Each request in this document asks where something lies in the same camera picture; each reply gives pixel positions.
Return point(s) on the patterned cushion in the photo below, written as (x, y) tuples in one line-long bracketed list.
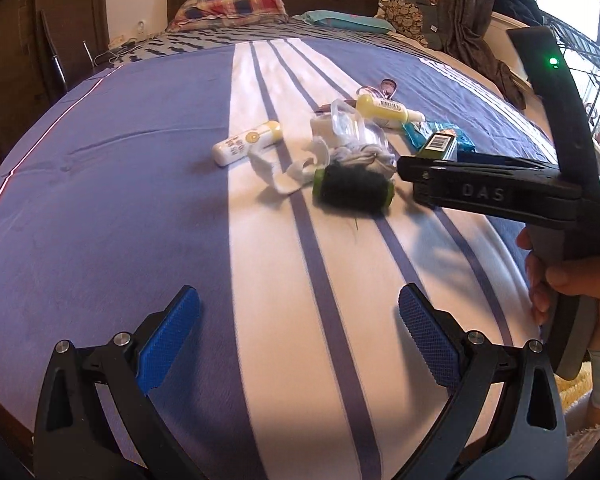
[(405, 15)]

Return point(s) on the clear plastic box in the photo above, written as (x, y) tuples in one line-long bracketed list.
[(352, 127)]

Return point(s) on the teal pillow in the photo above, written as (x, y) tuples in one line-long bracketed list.
[(340, 20)]

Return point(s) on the metal frame chair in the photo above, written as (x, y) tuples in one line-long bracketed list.
[(57, 60)]

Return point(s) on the yellow fluffy rug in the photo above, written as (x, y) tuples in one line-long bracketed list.
[(575, 410)]

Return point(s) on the white tube with yellow cap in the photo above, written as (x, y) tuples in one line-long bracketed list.
[(240, 146)]

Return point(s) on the green spool of dark thread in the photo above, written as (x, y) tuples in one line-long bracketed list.
[(350, 187)]

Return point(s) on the plaid pillow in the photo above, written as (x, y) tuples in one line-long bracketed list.
[(230, 7)]

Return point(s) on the dark jacket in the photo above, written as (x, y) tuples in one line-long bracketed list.
[(517, 2)]

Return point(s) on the white wall socket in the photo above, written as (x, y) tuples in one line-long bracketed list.
[(141, 26)]

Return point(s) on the brown curtain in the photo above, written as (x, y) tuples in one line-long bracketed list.
[(470, 10)]

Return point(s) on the blue foil wrapper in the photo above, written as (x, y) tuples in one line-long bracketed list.
[(462, 140)]

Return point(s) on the yellow squeeze bottle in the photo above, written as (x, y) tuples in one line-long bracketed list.
[(380, 109)]

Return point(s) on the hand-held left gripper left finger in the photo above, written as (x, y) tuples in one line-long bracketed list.
[(170, 340)]

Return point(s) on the thin brown stick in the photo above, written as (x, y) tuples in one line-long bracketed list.
[(337, 106)]

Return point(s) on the blue white striped blanket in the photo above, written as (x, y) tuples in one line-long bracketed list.
[(130, 185)]

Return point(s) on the person's right hand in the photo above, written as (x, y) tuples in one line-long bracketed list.
[(590, 280)]

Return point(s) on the white cloth strip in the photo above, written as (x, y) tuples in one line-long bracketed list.
[(280, 182)]

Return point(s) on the green barcode box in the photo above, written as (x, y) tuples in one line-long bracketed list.
[(437, 144)]

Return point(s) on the white grey cloth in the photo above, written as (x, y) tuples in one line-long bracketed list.
[(375, 158)]

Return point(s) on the black drying rack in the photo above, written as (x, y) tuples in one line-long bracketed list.
[(585, 47)]

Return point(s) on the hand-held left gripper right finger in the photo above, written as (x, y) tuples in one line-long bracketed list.
[(425, 335)]

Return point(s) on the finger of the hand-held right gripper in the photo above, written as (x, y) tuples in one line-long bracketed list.
[(455, 170)]

